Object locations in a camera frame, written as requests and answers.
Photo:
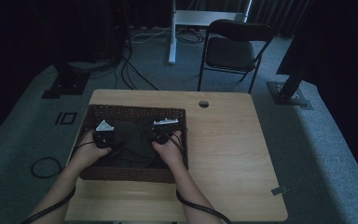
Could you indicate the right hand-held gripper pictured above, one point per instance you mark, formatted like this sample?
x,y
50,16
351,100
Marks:
x,y
160,133

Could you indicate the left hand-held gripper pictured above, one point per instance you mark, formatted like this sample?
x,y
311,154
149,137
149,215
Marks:
x,y
104,137

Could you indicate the dark cloth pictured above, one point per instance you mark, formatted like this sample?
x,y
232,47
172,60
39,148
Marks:
x,y
133,140

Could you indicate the brown woven basket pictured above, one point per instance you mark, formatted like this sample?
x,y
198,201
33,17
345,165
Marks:
x,y
130,175

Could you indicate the person's right hand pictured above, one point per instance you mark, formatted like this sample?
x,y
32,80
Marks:
x,y
169,154

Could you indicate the person's left hand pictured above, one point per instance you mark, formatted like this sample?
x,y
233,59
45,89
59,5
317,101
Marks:
x,y
88,154

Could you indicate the black folding chair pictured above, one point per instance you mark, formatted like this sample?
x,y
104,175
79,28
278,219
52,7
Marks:
x,y
230,53

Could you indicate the grey tape strip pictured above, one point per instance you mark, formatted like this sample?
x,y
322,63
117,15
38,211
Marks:
x,y
278,190

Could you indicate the black stand base right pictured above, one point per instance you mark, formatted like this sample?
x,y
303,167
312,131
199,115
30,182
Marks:
x,y
287,90

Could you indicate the white desk frame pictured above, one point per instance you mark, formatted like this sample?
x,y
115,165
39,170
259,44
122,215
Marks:
x,y
172,46

